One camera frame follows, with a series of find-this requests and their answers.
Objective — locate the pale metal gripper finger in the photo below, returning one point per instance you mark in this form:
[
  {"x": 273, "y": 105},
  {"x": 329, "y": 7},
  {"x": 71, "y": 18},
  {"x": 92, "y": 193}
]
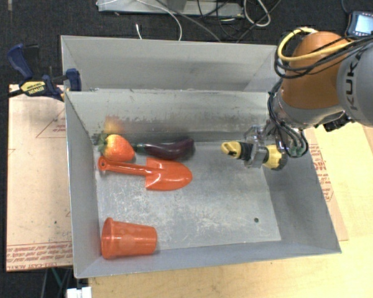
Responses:
[
  {"x": 255, "y": 134},
  {"x": 257, "y": 157}
]

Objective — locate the yellow and black toy tool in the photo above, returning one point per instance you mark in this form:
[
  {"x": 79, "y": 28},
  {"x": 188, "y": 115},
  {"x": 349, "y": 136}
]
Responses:
[{"x": 229, "y": 148}]

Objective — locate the grey metal bin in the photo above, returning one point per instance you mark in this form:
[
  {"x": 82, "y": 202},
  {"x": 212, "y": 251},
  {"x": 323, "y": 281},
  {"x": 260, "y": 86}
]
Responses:
[{"x": 211, "y": 203}]

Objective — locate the purple toy eggplant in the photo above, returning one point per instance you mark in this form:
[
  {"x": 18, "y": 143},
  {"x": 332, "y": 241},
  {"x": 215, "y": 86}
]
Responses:
[{"x": 169, "y": 149}]

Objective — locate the orange toy shovel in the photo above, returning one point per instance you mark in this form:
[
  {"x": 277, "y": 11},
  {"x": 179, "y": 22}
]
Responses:
[{"x": 168, "y": 174}]

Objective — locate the red toy strawberry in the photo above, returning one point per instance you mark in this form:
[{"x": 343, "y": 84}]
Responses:
[{"x": 119, "y": 148}]

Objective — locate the orange plastic cup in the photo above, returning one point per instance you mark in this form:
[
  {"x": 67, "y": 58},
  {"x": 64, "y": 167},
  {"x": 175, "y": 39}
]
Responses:
[{"x": 127, "y": 238}]

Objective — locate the black cylinder on white bracket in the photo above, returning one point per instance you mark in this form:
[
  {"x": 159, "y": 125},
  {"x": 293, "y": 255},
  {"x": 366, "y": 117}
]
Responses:
[{"x": 336, "y": 123}]

